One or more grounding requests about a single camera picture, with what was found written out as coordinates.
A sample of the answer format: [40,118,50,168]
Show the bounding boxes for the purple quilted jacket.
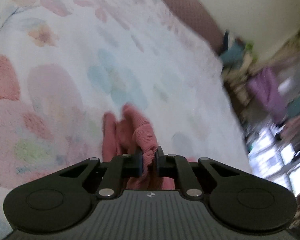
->
[247,67,287,124]

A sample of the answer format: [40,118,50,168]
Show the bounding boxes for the pink dotted pillow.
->
[137,0,224,54]

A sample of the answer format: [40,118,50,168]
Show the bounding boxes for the floral fleece bed blanket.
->
[0,0,251,239]

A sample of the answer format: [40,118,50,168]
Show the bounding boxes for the pink turtleneck sweater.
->
[102,103,175,190]

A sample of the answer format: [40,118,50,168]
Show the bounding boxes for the teal plush toy pile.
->
[219,30,254,69]

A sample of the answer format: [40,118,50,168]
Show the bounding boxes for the window with grille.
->
[247,100,300,196]

